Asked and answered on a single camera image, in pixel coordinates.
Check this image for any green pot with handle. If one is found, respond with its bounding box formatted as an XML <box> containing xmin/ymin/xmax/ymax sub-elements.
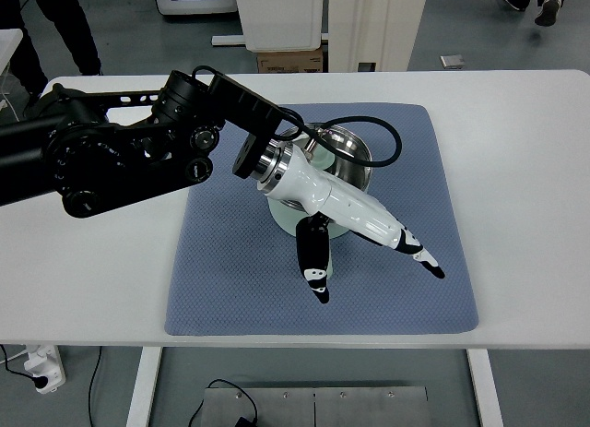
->
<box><xmin>257</xmin><ymin>124</ymin><xmax>372</xmax><ymax>294</ymax></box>

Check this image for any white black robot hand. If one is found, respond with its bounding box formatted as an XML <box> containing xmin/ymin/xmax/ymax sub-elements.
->
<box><xmin>254</xmin><ymin>140</ymin><xmax>445</xmax><ymax>303</ymax></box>

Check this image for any white table leg left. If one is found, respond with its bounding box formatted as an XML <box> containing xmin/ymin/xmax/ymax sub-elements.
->
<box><xmin>125</xmin><ymin>347</ymin><xmax>163</xmax><ymax>427</ymax></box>

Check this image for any white table leg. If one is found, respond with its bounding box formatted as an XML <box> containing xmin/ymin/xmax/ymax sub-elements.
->
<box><xmin>466</xmin><ymin>349</ymin><xmax>504</xmax><ymax>427</ymax></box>
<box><xmin>125</xmin><ymin>347</ymin><xmax>163</xmax><ymax>427</ymax></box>

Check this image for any glass lid green knob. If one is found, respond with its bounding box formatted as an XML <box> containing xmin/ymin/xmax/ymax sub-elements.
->
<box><xmin>276</xmin><ymin>124</ymin><xmax>373</xmax><ymax>184</ymax></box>

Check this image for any metal floor plate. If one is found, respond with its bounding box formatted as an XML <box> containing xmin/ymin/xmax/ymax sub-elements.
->
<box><xmin>197</xmin><ymin>386</ymin><xmax>432</xmax><ymax>426</ymax></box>

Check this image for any cardboard box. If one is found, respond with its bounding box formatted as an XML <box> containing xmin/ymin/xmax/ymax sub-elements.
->
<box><xmin>256</xmin><ymin>48</ymin><xmax>324</xmax><ymax>74</ymax></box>

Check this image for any person in dark trousers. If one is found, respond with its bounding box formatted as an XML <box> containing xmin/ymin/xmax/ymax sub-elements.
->
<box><xmin>1</xmin><ymin>0</ymin><xmax>101</xmax><ymax>109</ymax></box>

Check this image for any black floor cable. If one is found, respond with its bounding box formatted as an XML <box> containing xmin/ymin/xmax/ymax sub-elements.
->
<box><xmin>87</xmin><ymin>346</ymin><xmax>260</xmax><ymax>427</ymax></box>

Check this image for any white power strip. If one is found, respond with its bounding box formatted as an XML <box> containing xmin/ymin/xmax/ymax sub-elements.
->
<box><xmin>24</xmin><ymin>344</ymin><xmax>66</xmax><ymax>394</ymax></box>

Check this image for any white cabinet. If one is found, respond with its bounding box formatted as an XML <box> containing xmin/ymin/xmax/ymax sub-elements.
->
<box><xmin>211</xmin><ymin>0</ymin><xmax>324</xmax><ymax>53</ymax></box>

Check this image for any white table leg right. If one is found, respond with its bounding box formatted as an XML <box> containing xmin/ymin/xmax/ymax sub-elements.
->
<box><xmin>466</xmin><ymin>349</ymin><xmax>504</xmax><ymax>427</ymax></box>

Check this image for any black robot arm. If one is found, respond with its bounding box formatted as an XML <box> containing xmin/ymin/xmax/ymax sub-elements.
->
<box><xmin>1</xmin><ymin>71</ymin><xmax>287</xmax><ymax>219</ymax></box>

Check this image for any grey floor plate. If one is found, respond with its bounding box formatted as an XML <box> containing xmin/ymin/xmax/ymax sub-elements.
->
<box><xmin>440</xmin><ymin>54</ymin><xmax>466</xmax><ymax>70</ymax></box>

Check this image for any blue quilted mat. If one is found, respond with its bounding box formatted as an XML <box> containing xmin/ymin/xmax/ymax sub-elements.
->
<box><xmin>165</xmin><ymin>103</ymin><xmax>478</xmax><ymax>336</ymax></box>

